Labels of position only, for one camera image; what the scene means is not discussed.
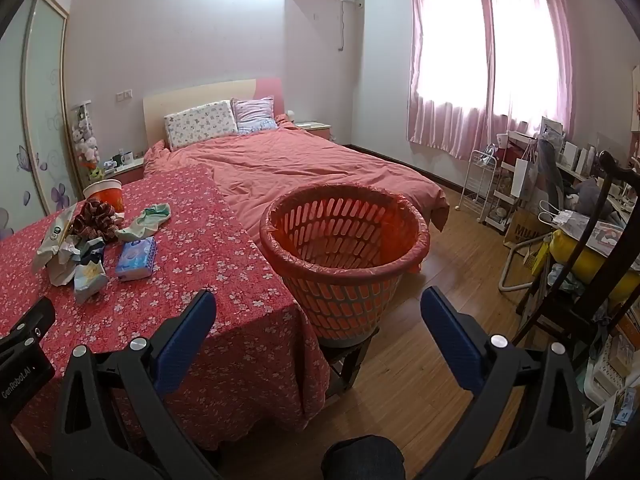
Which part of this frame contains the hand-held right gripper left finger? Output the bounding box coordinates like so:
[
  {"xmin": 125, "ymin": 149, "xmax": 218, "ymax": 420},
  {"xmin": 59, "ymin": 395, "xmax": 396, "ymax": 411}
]
[{"xmin": 50, "ymin": 289, "xmax": 221, "ymax": 480}]

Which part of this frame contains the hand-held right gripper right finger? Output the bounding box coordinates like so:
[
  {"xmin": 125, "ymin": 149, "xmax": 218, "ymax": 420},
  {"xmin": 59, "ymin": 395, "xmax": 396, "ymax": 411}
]
[{"xmin": 420, "ymin": 286, "xmax": 587, "ymax": 480}]

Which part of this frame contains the basket with red liner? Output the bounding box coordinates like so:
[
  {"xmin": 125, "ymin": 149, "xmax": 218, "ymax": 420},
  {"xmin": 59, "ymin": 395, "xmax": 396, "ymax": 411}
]
[{"xmin": 259, "ymin": 184, "xmax": 432, "ymax": 348}]

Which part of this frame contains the brown scrunchie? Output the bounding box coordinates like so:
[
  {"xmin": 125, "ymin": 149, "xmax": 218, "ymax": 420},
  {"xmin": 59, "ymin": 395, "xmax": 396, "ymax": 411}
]
[{"xmin": 67, "ymin": 199, "xmax": 123, "ymax": 241}]

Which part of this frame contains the blue tissue packet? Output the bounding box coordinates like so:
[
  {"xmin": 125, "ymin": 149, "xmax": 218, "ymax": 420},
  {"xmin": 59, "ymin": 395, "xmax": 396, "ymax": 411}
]
[{"xmin": 115, "ymin": 237, "xmax": 157, "ymax": 281}]

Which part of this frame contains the dark wooden chair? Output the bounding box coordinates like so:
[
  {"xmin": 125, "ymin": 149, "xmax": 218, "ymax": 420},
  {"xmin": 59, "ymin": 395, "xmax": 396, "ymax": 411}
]
[{"xmin": 510, "ymin": 150, "xmax": 640, "ymax": 361}]

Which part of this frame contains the red floral tablecloth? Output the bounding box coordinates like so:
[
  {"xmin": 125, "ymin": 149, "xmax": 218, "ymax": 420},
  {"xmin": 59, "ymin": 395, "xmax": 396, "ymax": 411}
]
[{"xmin": 0, "ymin": 164, "xmax": 331, "ymax": 453}]

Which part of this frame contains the dark wooden stool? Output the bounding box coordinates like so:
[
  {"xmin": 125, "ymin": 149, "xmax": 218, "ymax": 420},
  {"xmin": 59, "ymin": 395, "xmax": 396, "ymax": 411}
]
[{"xmin": 320, "ymin": 327, "xmax": 381, "ymax": 393}]

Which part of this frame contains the crumpled white paper wrapper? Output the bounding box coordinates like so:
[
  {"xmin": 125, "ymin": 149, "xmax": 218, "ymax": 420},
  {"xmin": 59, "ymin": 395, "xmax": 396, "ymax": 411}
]
[{"xmin": 34, "ymin": 210, "xmax": 81, "ymax": 286}]

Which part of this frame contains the pale green cloth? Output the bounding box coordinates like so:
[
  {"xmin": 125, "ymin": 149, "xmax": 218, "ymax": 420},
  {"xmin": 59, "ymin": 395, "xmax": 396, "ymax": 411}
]
[{"xmin": 116, "ymin": 203, "xmax": 173, "ymax": 243}]

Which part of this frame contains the dark blue wrapper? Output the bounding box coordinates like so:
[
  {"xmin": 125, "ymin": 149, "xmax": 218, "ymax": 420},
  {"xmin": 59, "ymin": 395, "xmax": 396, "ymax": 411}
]
[{"xmin": 77, "ymin": 237, "xmax": 107, "ymax": 266}]

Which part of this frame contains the brown paper bag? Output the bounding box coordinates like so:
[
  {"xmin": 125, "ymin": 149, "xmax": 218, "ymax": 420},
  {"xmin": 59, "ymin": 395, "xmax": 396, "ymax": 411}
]
[{"xmin": 504, "ymin": 207, "xmax": 553, "ymax": 251}]

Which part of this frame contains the person's leg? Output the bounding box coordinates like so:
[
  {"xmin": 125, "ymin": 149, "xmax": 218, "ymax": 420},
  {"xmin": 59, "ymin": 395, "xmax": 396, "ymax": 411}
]
[{"xmin": 321, "ymin": 435, "xmax": 406, "ymax": 480}]

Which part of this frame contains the white trolley shelf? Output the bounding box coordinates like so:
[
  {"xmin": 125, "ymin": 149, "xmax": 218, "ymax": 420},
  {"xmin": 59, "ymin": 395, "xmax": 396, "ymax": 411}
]
[{"xmin": 485, "ymin": 130, "xmax": 538, "ymax": 233}]

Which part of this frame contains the yellow bag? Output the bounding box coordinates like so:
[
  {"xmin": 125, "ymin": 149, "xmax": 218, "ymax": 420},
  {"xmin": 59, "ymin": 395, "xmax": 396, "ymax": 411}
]
[{"xmin": 550, "ymin": 230, "xmax": 640, "ymax": 301}]

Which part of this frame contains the white plastic basket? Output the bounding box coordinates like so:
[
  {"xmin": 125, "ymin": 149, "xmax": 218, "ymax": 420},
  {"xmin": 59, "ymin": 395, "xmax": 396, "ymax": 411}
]
[{"xmin": 582, "ymin": 335, "xmax": 640, "ymax": 441}]

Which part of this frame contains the red and white paper cup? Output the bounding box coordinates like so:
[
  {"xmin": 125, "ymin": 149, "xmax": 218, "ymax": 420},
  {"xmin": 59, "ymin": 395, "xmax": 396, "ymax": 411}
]
[{"xmin": 82, "ymin": 179, "xmax": 123, "ymax": 216}]

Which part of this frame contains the pink nightstand with mugs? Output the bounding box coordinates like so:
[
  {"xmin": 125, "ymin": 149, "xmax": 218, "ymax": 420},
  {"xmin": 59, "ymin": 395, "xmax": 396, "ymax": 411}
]
[{"xmin": 102, "ymin": 152, "xmax": 147, "ymax": 186}]

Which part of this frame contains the white paper bag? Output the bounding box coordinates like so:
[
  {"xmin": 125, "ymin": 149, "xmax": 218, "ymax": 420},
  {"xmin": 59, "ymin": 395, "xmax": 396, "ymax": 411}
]
[{"xmin": 510, "ymin": 140, "xmax": 538, "ymax": 196}]

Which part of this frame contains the salmon pink duvet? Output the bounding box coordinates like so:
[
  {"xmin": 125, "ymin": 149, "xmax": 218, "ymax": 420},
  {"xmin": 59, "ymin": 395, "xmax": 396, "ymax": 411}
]
[{"xmin": 144, "ymin": 114, "xmax": 451, "ymax": 233}]

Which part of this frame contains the pink curtain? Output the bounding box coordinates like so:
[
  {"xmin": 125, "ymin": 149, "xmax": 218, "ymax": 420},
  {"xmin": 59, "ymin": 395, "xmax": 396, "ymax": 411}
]
[{"xmin": 406, "ymin": 0, "xmax": 576, "ymax": 161}]

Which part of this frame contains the white floral pillow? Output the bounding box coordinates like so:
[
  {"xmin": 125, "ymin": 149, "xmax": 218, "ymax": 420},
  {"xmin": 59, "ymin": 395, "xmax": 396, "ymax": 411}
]
[{"xmin": 164, "ymin": 100, "xmax": 240, "ymax": 151}]

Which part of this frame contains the clear tube of plush toys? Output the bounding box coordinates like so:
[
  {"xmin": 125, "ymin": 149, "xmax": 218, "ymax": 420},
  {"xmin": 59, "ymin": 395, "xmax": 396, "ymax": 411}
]
[{"xmin": 70, "ymin": 102, "xmax": 103, "ymax": 181}]

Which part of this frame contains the pink striped pillow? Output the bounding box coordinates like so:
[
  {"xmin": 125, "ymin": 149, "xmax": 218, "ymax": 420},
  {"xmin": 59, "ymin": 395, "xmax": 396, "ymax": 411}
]
[{"xmin": 231, "ymin": 96, "xmax": 278, "ymax": 136}]

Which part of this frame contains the cream and pink headboard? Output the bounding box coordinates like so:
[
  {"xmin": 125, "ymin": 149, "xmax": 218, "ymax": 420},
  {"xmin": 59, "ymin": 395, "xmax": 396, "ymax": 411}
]
[{"xmin": 142, "ymin": 77, "xmax": 286, "ymax": 148}]

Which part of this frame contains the wardrobe with purple flowers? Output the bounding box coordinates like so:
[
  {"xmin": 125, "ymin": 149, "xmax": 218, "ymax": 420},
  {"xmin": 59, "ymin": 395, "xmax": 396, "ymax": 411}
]
[{"xmin": 0, "ymin": 0, "xmax": 81, "ymax": 241}]

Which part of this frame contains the nightstand with pale top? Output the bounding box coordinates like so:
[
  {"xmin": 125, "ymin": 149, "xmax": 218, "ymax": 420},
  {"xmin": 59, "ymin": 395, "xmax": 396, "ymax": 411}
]
[{"xmin": 295, "ymin": 121, "xmax": 333, "ymax": 142}]

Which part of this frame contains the white metal tube frame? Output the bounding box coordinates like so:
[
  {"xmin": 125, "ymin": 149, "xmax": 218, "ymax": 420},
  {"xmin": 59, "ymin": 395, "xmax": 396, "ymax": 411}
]
[{"xmin": 500, "ymin": 240, "xmax": 546, "ymax": 292}]

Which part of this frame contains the white wire rack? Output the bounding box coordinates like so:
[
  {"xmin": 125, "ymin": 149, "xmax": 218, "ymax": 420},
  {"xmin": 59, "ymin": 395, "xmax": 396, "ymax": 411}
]
[{"xmin": 457, "ymin": 144, "xmax": 501, "ymax": 223}]

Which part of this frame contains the picture frame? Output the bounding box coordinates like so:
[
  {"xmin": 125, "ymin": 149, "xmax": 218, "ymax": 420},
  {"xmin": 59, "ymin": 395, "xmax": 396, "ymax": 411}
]
[{"xmin": 540, "ymin": 116, "xmax": 566, "ymax": 142}]

